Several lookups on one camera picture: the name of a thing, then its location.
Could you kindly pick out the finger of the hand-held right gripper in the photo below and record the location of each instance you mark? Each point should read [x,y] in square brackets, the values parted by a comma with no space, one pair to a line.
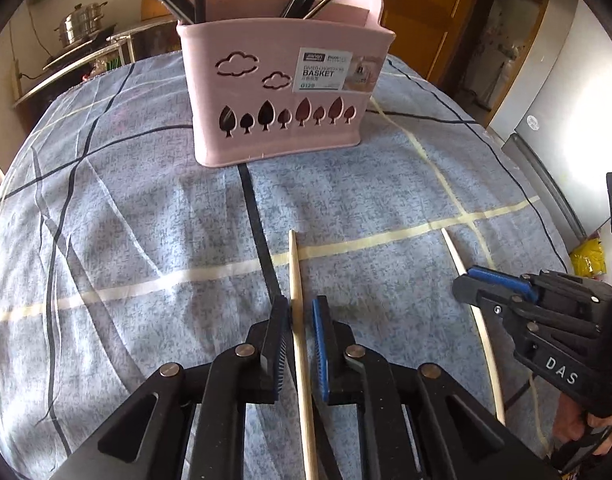
[481,292]
[501,279]

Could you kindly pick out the blue checked bedsheet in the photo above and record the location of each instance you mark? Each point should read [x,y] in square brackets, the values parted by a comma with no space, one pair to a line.
[135,235]

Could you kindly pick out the steel pot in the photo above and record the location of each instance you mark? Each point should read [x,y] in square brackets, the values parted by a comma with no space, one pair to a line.
[83,25]

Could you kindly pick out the pink plastic chopstick basket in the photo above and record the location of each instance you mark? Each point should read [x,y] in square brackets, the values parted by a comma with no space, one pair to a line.
[266,110]

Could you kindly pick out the black induction cooker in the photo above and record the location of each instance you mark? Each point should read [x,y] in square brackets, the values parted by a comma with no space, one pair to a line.
[78,56]

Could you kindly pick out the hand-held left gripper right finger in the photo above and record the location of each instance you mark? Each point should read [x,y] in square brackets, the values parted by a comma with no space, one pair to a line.
[319,350]

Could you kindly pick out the wooden cutting board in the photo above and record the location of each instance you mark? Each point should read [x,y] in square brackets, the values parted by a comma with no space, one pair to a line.
[158,5]

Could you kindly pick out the metal-edged side table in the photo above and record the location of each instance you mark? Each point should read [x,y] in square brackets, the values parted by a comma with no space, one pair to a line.
[55,80]

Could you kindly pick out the wooden chopstick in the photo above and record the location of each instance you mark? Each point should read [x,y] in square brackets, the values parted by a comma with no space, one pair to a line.
[478,325]
[298,320]

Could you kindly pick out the yellow plastic bag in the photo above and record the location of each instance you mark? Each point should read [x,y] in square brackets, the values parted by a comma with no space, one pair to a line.
[588,260]

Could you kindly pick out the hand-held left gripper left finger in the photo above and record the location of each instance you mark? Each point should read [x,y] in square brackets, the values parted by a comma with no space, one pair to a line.
[281,347]

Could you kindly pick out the beige power strip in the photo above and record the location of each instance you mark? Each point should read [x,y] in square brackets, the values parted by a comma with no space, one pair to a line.
[17,77]

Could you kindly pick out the wooden door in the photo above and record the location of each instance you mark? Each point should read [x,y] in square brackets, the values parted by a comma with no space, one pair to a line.
[426,15]

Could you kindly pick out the white cabinet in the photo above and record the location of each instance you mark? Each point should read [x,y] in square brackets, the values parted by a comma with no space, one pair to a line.
[561,110]

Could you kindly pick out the person's right hand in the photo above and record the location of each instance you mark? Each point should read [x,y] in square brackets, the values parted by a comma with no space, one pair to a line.
[570,420]

